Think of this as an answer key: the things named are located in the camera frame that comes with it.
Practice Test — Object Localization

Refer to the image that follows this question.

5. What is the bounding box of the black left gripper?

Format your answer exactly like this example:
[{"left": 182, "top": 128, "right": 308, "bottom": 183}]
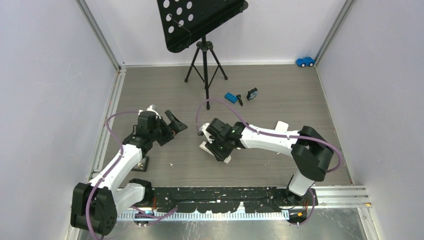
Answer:
[{"left": 149, "top": 110, "right": 187, "bottom": 146}]

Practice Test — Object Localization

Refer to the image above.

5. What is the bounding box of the black screw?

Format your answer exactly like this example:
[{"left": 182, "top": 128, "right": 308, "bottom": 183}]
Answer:
[{"left": 236, "top": 94, "right": 244, "bottom": 106}]

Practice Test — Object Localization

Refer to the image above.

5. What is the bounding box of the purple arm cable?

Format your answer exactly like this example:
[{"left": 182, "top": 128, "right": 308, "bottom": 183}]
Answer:
[
  {"left": 85, "top": 110, "right": 178, "bottom": 240},
  {"left": 194, "top": 97, "right": 343, "bottom": 227}
]

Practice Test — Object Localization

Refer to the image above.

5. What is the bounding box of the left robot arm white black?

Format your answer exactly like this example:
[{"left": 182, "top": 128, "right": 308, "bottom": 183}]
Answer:
[{"left": 70, "top": 105, "right": 187, "bottom": 240}]

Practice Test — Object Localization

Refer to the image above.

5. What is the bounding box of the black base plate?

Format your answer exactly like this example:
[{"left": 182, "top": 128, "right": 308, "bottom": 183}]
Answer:
[{"left": 134, "top": 186, "right": 318, "bottom": 214}]

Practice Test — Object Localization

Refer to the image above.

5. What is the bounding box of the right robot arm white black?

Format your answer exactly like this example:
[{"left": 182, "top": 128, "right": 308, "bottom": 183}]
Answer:
[{"left": 199, "top": 118, "right": 335, "bottom": 205}]

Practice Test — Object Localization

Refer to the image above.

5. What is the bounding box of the small black blue box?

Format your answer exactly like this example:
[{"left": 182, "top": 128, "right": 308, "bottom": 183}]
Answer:
[{"left": 246, "top": 87, "right": 258, "bottom": 101}]

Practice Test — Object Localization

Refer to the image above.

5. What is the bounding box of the blue toy car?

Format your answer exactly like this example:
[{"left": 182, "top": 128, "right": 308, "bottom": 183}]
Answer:
[{"left": 295, "top": 57, "right": 315, "bottom": 68}]

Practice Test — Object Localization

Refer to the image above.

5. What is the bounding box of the blue toy brick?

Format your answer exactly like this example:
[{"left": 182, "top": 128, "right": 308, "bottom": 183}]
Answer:
[{"left": 224, "top": 92, "right": 238, "bottom": 104}]

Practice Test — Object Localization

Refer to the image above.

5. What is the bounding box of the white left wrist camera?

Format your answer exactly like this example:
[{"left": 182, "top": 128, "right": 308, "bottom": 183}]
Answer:
[{"left": 146, "top": 104, "right": 162, "bottom": 119}]

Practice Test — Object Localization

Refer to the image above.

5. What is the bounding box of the black music stand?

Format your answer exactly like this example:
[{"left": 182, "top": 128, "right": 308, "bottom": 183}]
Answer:
[{"left": 156, "top": 0, "right": 249, "bottom": 100}]

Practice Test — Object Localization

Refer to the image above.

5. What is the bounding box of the white remote control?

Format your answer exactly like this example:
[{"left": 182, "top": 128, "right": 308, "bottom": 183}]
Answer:
[{"left": 199, "top": 141, "right": 232, "bottom": 164}]

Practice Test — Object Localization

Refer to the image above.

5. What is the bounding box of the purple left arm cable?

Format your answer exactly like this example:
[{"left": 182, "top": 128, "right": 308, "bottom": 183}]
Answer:
[{"left": 85, "top": 110, "right": 178, "bottom": 240}]

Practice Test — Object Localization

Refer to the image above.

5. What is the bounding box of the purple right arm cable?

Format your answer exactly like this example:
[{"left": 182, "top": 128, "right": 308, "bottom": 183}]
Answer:
[{"left": 194, "top": 97, "right": 343, "bottom": 227}]

